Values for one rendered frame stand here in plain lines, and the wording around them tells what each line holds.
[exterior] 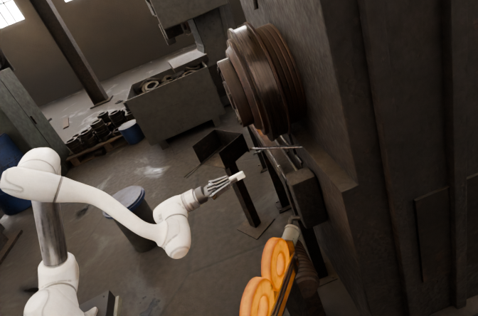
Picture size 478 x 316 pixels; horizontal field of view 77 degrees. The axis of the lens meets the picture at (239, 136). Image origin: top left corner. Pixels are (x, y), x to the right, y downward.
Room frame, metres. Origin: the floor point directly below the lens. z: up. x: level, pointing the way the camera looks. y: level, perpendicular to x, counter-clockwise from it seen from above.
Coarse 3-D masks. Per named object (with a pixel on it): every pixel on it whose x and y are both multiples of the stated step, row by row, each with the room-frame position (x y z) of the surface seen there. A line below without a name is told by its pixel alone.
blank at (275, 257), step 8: (272, 240) 0.69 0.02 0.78; (280, 240) 0.70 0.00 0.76; (264, 248) 0.67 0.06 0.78; (272, 248) 0.66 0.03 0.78; (280, 248) 0.68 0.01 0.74; (264, 256) 0.65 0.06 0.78; (272, 256) 0.64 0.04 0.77; (280, 256) 0.69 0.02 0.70; (288, 256) 0.70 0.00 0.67; (264, 264) 0.63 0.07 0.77; (272, 264) 0.63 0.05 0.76; (280, 264) 0.68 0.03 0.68; (264, 272) 0.62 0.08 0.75; (272, 272) 0.62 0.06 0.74; (280, 272) 0.66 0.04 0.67; (272, 280) 0.60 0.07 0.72; (280, 280) 0.63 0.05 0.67
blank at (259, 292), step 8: (256, 280) 0.57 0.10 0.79; (264, 280) 0.57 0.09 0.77; (248, 288) 0.55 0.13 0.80; (256, 288) 0.54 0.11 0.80; (264, 288) 0.56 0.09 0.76; (272, 288) 0.59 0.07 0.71; (248, 296) 0.53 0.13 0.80; (256, 296) 0.53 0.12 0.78; (264, 296) 0.56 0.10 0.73; (272, 296) 0.58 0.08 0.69; (240, 304) 0.52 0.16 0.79; (248, 304) 0.51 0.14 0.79; (256, 304) 0.52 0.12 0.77; (264, 304) 0.56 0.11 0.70; (272, 304) 0.57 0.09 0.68; (240, 312) 0.51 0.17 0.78; (248, 312) 0.50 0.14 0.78; (256, 312) 0.51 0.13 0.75; (264, 312) 0.54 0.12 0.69
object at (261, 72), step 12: (228, 36) 1.25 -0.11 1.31; (240, 36) 1.07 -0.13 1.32; (252, 36) 1.05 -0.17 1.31; (240, 48) 1.02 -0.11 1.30; (252, 48) 1.01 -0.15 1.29; (252, 60) 0.98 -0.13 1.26; (264, 60) 0.97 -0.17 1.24; (252, 72) 0.95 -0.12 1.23; (264, 72) 0.95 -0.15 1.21; (264, 84) 0.94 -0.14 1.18; (276, 84) 0.94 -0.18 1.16; (264, 96) 0.92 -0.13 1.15; (276, 96) 0.93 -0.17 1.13; (264, 108) 0.95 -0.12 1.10; (276, 108) 0.93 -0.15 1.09; (276, 120) 0.94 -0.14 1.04; (276, 132) 0.98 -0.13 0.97
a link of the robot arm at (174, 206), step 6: (174, 198) 1.14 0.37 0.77; (180, 198) 1.13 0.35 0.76; (162, 204) 1.14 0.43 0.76; (168, 204) 1.12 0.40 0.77; (174, 204) 1.11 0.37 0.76; (180, 204) 1.11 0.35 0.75; (156, 210) 1.13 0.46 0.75; (162, 210) 1.11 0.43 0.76; (168, 210) 1.09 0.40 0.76; (174, 210) 1.08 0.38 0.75; (180, 210) 1.08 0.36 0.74; (186, 210) 1.10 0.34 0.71; (156, 216) 1.11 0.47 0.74; (162, 216) 1.09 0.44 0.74; (168, 216) 1.06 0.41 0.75; (186, 216) 1.08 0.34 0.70; (156, 222) 1.10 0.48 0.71
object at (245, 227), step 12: (216, 132) 1.80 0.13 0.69; (228, 132) 1.70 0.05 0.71; (204, 144) 1.74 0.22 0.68; (216, 144) 1.78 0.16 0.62; (228, 144) 1.53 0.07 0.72; (240, 144) 1.57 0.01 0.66; (204, 156) 1.72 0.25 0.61; (216, 156) 1.69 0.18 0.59; (228, 156) 1.51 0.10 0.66; (240, 156) 1.55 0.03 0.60; (228, 168) 1.59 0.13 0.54; (240, 180) 1.61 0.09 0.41; (240, 192) 1.59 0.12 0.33; (240, 204) 1.63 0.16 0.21; (252, 204) 1.61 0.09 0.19; (252, 216) 1.59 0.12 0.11; (264, 216) 1.66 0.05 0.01; (240, 228) 1.63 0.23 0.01; (252, 228) 1.59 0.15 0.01; (264, 228) 1.55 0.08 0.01
